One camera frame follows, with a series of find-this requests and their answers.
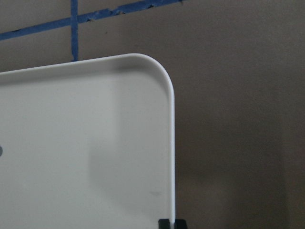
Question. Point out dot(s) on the cream rabbit tray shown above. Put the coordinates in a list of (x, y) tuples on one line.
[(87, 145)]

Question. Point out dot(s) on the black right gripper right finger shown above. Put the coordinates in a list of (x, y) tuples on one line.
[(180, 224)]

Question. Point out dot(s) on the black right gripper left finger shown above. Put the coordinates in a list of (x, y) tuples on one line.
[(163, 224)]

